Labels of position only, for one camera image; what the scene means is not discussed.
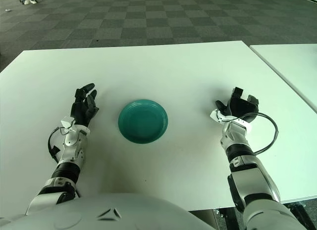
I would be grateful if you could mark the grey robot torso shell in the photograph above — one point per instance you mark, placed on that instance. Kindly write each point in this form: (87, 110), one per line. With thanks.
(99, 215)

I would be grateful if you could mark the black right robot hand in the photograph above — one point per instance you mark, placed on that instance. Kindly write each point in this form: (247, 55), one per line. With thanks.
(241, 107)

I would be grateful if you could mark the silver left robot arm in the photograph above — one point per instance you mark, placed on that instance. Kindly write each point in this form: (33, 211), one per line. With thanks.
(71, 146)

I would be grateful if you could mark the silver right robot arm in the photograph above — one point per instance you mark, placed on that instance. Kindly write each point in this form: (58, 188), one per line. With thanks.
(250, 180)

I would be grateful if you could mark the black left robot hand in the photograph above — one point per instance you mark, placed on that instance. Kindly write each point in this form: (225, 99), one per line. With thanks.
(80, 113)

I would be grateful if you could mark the teal round plate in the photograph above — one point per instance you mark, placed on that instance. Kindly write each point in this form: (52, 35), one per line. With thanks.
(142, 121)

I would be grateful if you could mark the black table leg frame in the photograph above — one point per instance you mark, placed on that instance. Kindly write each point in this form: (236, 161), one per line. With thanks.
(298, 208)
(223, 212)

